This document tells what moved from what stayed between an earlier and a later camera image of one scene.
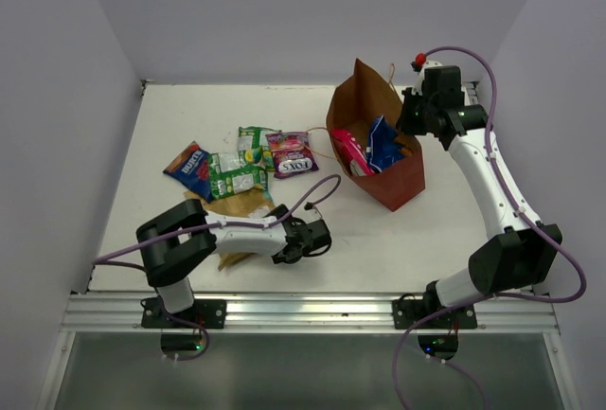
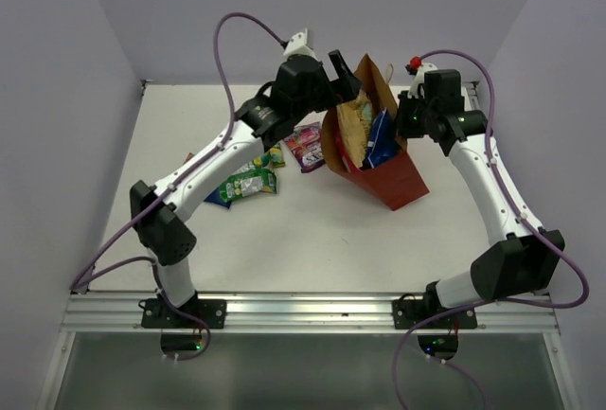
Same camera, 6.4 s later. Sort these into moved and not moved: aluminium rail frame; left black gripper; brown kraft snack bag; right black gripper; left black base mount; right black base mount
Moved: left black gripper; brown kraft snack bag
Not moved: aluminium rail frame; right black base mount; left black base mount; right black gripper
